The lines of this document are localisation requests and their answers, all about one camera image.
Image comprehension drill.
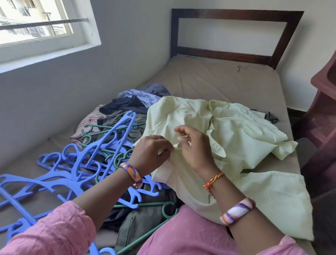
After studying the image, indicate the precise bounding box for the person's right hand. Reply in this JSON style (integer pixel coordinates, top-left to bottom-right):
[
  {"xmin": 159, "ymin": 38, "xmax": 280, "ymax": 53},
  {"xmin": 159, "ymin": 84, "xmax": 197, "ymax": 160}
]
[{"xmin": 174, "ymin": 124, "xmax": 222, "ymax": 182}]

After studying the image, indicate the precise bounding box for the person's left hand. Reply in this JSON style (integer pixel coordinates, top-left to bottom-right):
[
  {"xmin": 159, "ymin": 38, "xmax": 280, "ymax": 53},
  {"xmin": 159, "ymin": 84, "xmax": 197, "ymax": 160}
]
[{"xmin": 127, "ymin": 135, "xmax": 174, "ymax": 177}]

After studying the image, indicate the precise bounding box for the light yellow shirt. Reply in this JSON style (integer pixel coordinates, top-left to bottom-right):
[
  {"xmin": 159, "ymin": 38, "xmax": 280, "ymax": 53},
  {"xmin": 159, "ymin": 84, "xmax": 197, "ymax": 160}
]
[{"xmin": 134, "ymin": 96, "xmax": 315, "ymax": 241}]

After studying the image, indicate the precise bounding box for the blue floral patterned garment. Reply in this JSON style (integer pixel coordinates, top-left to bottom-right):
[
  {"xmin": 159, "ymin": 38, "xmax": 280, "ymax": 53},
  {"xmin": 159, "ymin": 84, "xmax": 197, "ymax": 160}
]
[{"xmin": 118, "ymin": 88, "xmax": 163, "ymax": 108}]

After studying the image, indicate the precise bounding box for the olive green button shirt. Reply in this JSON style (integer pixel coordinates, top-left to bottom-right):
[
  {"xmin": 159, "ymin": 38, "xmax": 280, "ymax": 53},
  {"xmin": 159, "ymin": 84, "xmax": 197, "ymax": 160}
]
[{"xmin": 100, "ymin": 110, "xmax": 182, "ymax": 253}]

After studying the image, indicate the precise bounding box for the blue striped shirt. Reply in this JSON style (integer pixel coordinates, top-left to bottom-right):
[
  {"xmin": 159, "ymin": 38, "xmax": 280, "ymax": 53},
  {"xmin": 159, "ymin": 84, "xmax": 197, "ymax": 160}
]
[{"xmin": 142, "ymin": 82, "xmax": 171, "ymax": 98}]

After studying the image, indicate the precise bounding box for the pink floral striped garment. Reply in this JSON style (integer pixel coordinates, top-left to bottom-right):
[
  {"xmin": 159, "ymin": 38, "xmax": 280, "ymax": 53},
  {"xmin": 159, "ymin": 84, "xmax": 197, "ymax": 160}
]
[{"xmin": 70, "ymin": 104, "xmax": 108, "ymax": 142}]

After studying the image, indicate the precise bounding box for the olive green t-shirt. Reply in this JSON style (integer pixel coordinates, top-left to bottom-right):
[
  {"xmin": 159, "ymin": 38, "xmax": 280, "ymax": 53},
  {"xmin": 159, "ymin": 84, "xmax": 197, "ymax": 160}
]
[{"xmin": 251, "ymin": 109, "xmax": 280, "ymax": 125}]

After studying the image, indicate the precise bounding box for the pile of blue hangers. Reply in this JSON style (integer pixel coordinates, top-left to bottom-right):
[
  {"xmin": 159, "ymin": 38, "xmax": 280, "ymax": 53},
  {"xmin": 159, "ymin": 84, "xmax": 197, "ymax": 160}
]
[{"xmin": 0, "ymin": 110, "xmax": 169, "ymax": 255}]

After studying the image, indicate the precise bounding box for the person's right forearm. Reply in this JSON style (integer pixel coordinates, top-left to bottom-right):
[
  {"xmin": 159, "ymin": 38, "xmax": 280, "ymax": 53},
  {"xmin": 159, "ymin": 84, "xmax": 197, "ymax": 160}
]
[{"xmin": 206, "ymin": 173, "xmax": 287, "ymax": 255}]

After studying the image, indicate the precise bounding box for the person's left forearm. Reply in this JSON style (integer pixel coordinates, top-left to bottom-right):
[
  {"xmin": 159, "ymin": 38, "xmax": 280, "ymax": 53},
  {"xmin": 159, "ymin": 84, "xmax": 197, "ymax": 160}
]
[{"xmin": 71, "ymin": 168, "xmax": 138, "ymax": 232}]

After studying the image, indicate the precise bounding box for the bed with beige sheet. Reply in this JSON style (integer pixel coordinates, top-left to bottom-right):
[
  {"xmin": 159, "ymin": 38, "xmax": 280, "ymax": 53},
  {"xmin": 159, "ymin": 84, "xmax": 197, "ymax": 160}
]
[{"xmin": 0, "ymin": 54, "xmax": 318, "ymax": 255}]

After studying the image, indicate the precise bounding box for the dark wooden bed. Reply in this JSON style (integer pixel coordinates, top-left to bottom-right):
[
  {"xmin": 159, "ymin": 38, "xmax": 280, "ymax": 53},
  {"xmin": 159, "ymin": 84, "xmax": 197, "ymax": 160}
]
[{"xmin": 0, "ymin": 8, "xmax": 318, "ymax": 255}]

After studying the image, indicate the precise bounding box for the striped orange purple bangle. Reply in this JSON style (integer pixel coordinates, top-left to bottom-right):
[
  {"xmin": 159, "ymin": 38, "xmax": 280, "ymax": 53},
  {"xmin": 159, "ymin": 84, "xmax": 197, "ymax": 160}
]
[{"xmin": 119, "ymin": 161, "xmax": 144, "ymax": 190}]

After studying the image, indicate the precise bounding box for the striped white purple bangle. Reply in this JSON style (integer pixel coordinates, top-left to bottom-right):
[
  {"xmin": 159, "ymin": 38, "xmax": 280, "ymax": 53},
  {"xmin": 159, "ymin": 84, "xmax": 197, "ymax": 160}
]
[{"xmin": 219, "ymin": 197, "xmax": 256, "ymax": 227}]

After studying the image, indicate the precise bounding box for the maroon plastic chair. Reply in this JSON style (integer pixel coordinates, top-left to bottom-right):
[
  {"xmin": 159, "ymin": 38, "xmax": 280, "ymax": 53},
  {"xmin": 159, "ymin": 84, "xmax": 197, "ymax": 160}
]
[{"xmin": 291, "ymin": 50, "xmax": 336, "ymax": 185}]

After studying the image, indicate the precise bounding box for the white framed window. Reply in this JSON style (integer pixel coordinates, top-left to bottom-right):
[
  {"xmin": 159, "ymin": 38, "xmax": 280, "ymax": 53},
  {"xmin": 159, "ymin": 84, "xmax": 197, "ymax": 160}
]
[{"xmin": 0, "ymin": 0, "xmax": 102, "ymax": 74}]

